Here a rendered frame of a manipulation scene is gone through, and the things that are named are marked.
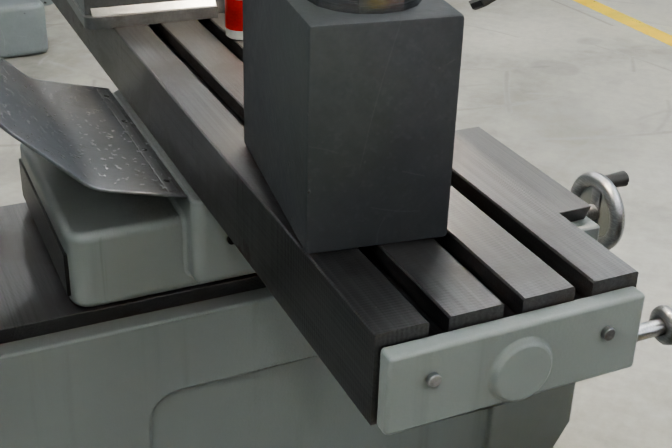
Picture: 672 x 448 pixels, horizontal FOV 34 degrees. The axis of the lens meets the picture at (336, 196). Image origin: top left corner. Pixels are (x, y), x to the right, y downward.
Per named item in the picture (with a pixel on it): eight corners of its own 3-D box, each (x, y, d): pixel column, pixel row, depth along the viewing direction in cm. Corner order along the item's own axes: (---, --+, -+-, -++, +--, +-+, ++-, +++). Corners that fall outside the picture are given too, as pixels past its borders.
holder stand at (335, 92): (363, 131, 107) (372, -73, 98) (449, 237, 88) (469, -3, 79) (243, 143, 104) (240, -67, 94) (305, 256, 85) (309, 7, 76)
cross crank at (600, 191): (590, 223, 167) (601, 154, 162) (640, 259, 158) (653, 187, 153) (503, 242, 161) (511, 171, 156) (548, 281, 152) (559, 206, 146)
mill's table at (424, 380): (175, -30, 186) (173, -76, 182) (644, 369, 86) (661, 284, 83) (38, -17, 177) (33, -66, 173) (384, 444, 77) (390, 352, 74)
